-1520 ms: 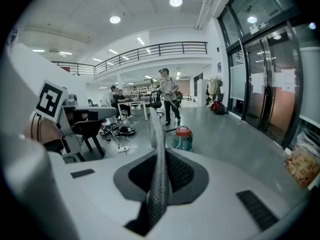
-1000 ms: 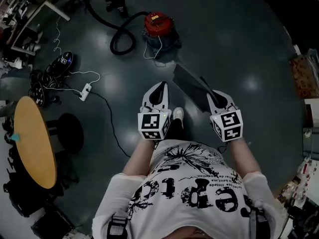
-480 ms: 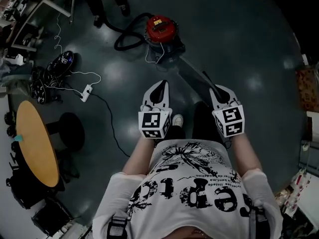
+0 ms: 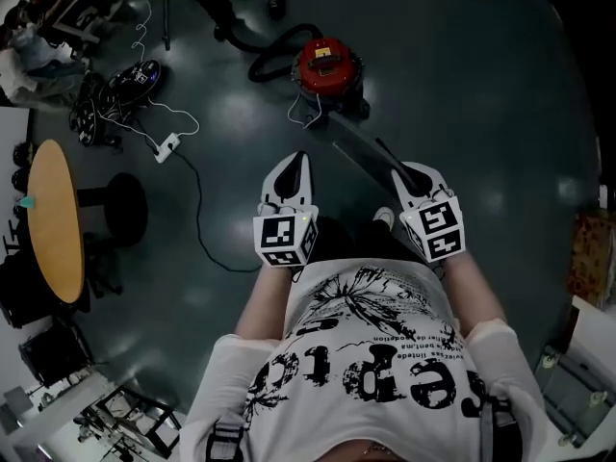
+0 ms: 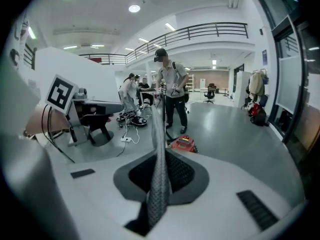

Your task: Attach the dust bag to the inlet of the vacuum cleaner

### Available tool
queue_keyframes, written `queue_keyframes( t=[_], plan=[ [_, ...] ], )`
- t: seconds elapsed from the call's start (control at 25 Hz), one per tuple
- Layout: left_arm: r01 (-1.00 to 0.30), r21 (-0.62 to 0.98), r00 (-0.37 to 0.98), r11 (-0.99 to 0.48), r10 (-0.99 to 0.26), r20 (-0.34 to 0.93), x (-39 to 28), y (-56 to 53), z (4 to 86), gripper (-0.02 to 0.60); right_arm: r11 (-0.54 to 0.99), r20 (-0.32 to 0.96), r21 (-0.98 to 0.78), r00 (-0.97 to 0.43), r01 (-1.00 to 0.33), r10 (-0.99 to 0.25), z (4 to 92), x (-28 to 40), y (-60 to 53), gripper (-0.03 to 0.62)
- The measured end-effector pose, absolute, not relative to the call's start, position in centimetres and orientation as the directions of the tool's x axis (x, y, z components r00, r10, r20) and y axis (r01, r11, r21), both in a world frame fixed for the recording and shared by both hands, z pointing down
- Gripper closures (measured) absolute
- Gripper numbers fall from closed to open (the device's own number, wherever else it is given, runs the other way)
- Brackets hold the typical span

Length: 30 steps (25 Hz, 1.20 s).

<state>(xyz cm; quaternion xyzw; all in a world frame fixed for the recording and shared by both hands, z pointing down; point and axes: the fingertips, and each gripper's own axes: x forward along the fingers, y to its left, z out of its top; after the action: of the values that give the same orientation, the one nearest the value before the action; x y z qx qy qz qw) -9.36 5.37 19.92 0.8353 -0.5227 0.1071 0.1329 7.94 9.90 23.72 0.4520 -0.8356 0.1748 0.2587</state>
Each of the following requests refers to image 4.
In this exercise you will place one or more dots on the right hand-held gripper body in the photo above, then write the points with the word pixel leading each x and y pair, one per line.
pixel 440 231

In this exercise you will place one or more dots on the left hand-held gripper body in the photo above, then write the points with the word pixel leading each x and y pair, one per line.
pixel 284 238

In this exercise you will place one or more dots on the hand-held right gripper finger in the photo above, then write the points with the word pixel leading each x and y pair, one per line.
pixel 437 178
pixel 403 186

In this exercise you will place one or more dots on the grey cloth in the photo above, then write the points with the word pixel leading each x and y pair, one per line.
pixel 366 149

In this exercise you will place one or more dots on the red vacuum cleaner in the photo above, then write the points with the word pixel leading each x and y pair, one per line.
pixel 329 68

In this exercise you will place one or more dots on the person's right forearm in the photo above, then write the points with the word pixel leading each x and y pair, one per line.
pixel 474 291

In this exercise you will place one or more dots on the person's left forearm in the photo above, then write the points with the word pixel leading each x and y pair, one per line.
pixel 267 301

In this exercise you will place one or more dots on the person's right hand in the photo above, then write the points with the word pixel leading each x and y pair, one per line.
pixel 435 197

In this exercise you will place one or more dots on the person's left hand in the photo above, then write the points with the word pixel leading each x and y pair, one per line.
pixel 281 209

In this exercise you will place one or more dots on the person's white shoe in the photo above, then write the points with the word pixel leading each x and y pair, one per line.
pixel 384 217

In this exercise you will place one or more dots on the person's black trousers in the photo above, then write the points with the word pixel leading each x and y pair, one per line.
pixel 341 241

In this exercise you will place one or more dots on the white power strip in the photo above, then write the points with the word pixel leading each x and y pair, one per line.
pixel 167 148

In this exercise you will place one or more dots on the brown patterned box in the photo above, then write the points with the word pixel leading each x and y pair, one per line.
pixel 592 258

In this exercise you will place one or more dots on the black round floor device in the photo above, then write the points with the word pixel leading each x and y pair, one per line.
pixel 86 111
pixel 132 84

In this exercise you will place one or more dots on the black tripod stand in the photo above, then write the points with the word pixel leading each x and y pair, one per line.
pixel 166 17

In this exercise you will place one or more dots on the white cart with casters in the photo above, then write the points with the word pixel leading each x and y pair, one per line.
pixel 577 383

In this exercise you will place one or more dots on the round wooden table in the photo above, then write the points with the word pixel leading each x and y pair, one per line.
pixel 55 224

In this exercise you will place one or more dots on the small teal object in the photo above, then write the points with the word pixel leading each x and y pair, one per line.
pixel 28 202

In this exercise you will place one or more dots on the black chair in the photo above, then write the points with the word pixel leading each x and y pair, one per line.
pixel 24 291
pixel 55 356

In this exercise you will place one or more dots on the black metal frame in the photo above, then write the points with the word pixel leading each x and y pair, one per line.
pixel 144 421

